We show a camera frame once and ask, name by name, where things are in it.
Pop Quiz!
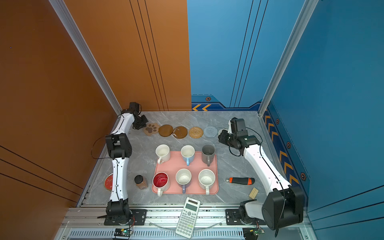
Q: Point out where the matte brown wooden coaster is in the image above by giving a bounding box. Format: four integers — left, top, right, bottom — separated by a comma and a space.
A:
158, 125, 174, 137

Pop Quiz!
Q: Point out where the grey mug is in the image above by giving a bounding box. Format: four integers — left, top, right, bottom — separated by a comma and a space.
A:
202, 145, 216, 167

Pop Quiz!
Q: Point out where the red round tin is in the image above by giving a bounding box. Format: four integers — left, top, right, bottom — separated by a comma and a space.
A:
104, 174, 113, 191

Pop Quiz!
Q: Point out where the glossy brown wooden coaster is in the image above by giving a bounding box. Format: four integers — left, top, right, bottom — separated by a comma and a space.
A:
172, 126, 188, 139

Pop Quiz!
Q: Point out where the left circuit board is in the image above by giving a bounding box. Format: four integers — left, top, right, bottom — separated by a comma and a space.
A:
113, 228, 133, 240

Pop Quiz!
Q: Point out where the cream mug front right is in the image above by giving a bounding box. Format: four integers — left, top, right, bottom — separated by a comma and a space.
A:
199, 169, 216, 195

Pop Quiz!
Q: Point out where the woven rattan coaster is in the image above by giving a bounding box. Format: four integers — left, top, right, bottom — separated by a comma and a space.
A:
189, 127, 204, 139

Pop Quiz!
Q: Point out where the spice jar black lid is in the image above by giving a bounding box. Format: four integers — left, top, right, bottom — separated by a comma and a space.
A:
134, 175, 148, 190

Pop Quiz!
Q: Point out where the aluminium frame post left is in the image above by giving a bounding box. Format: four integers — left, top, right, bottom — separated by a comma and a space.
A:
49, 0, 122, 115

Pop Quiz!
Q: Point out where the light blue mug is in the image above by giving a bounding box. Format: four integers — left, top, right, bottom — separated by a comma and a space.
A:
181, 145, 195, 166

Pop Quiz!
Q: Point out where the cork paw print coaster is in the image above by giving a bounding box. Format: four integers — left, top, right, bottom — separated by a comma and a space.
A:
143, 123, 160, 136

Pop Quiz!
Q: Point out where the aluminium frame post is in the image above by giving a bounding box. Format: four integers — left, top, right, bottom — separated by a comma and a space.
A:
258, 0, 319, 117
49, 0, 122, 115

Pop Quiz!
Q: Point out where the aluminium frame post right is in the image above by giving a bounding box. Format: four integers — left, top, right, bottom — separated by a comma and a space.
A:
258, 0, 319, 117

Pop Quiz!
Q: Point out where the pink tray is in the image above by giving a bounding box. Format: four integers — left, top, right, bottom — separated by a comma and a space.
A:
154, 151, 219, 195

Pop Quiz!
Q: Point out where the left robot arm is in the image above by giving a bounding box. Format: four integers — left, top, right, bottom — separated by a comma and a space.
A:
104, 102, 148, 226

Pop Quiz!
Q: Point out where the red inside mug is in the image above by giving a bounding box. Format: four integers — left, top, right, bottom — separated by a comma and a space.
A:
153, 172, 171, 197

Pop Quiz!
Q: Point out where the light blue rope coaster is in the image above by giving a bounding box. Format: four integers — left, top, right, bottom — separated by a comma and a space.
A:
204, 126, 218, 138

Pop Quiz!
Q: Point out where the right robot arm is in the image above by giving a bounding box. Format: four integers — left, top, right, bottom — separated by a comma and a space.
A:
218, 118, 305, 231

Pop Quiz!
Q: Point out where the white calculator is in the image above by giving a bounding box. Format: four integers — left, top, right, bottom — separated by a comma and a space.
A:
176, 197, 201, 239

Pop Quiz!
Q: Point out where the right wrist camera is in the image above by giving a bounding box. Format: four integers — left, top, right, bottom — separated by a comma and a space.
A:
228, 120, 233, 134

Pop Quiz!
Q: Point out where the small wooden block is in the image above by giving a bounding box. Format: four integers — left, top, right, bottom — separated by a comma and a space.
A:
249, 188, 259, 200

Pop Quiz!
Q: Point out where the right circuit board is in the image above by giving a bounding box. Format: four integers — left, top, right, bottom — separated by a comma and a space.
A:
243, 228, 265, 240

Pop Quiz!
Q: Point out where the orange black utility knife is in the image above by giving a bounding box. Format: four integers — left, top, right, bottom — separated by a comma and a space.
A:
226, 177, 255, 185

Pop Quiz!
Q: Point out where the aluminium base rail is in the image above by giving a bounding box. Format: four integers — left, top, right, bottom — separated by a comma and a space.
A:
55, 204, 317, 240

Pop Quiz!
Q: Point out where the white mug purple handle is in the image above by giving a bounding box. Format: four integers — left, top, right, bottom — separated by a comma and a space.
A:
176, 169, 192, 194

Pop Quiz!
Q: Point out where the circuit board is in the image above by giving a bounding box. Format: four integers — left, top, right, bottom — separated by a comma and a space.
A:
243, 228, 265, 240
113, 228, 133, 240

